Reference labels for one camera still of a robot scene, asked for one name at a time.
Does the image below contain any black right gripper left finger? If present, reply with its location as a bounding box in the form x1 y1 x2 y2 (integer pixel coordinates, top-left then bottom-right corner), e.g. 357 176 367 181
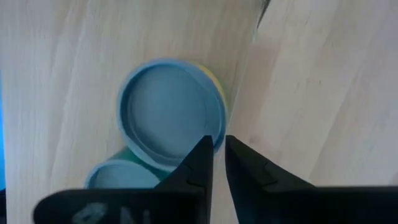
32 135 215 224

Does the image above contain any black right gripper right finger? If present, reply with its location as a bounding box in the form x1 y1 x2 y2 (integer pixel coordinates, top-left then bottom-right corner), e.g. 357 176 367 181
224 135 398 224

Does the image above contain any large colourful labelled can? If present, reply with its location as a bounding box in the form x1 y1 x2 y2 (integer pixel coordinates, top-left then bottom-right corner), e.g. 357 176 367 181
84 146 170 190

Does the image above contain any white green labelled can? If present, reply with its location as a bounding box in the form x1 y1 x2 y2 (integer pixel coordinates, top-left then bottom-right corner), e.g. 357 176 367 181
116 58 228 174

